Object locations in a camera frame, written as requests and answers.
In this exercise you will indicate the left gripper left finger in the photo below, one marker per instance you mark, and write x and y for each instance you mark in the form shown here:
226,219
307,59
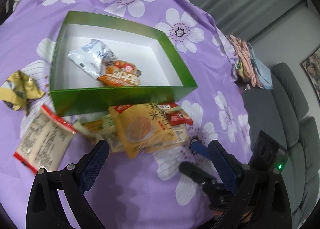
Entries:
44,206

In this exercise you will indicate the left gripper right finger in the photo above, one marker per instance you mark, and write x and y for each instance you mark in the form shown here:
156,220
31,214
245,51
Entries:
260,197

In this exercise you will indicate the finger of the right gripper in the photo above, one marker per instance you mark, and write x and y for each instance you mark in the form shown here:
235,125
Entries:
201,149
196,174

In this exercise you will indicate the red triangular snack packet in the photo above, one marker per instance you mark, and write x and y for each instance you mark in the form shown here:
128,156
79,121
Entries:
175,114

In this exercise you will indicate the yellow biscuit packet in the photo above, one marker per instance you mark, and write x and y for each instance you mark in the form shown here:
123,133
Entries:
145,127

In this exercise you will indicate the beige red-edged snack packet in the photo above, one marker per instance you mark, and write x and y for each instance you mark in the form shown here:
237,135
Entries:
45,141

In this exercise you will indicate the green cream snack packet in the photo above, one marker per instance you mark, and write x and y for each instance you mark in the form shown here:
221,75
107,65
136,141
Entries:
101,129

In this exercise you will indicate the gold snack packet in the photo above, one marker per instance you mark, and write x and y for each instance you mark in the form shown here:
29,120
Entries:
19,90

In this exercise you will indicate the purple floral tablecloth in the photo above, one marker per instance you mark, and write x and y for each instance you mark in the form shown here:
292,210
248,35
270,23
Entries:
183,57

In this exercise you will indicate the grey sofa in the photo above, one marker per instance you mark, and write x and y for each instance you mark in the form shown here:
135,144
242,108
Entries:
282,113

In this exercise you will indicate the folded pink blue cloths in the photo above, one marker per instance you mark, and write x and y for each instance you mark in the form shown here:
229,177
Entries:
248,67

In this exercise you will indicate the orange snack packet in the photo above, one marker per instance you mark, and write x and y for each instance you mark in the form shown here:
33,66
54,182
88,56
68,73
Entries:
119,73

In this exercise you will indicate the green cardboard box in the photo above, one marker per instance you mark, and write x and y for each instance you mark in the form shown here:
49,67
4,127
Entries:
164,78

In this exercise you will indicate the silver white snack packet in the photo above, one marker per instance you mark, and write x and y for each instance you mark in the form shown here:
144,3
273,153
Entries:
92,57

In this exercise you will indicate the framed wall picture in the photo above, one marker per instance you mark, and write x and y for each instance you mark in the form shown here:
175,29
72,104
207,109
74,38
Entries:
311,67

